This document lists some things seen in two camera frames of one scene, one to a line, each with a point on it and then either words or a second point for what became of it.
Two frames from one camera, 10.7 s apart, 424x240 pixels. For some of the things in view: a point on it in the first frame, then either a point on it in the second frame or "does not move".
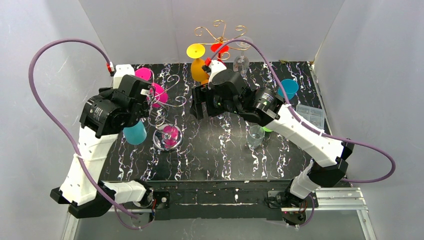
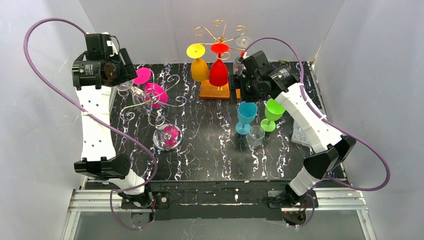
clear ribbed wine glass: [255, 136] does not move
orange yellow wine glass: [197, 51] does not move
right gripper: [200, 102] → [238, 81]
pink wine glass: [157, 96] does not move
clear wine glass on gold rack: [241, 63] does not move
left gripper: [144, 104] → [125, 71]
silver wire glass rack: [167, 137] does not move
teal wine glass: [136, 134] → [246, 113]
